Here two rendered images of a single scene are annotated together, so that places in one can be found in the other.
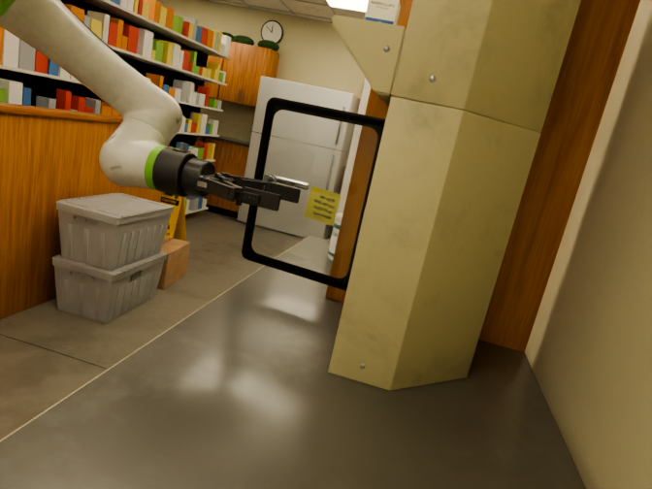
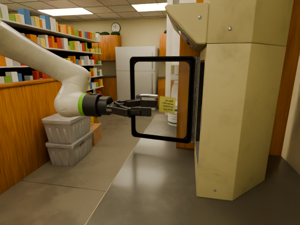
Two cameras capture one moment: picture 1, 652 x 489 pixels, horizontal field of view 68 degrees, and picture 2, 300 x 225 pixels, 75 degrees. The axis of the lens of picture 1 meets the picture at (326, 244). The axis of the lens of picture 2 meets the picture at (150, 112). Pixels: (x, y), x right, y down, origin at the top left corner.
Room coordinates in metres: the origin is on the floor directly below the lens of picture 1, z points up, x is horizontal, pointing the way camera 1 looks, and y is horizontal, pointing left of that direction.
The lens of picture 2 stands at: (0.21, 0.09, 1.36)
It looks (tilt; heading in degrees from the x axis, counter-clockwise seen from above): 14 degrees down; 1
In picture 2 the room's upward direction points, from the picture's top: straight up
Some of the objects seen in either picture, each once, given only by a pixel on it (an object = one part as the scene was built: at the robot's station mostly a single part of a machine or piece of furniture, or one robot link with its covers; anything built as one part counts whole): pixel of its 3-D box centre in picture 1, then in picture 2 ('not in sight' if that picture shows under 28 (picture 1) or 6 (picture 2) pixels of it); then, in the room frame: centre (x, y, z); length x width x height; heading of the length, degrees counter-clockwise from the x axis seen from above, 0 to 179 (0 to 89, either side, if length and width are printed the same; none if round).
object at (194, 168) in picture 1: (211, 180); (112, 106); (0.96, 0.25, 1.20); 0.09 x 0.08 x 0.07; 80
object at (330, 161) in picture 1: (310, 194); (160, 100); (1.12, 0.06, 1.19); 0.30 x 0.01 x 0.40; 72
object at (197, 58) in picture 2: not in sight; (195, 102); (1.07, -0.10, 1.19); 0.03 x 0.02 x 0.39; 170
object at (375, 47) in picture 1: (374, 72); (186, 33); (0.93, -0.02, 1.46); 0.32 x 0.11 x 0.10; 170
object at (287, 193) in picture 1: (283, 192); (148, 103); (1.00, 0.11, 1.20); 0.07 x 0.01 x 0.03; 80
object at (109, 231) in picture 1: (117, 229); (69, 125); (2.85, 1.28, 0.49); 0.60 x 0.42 x 0.33; 170
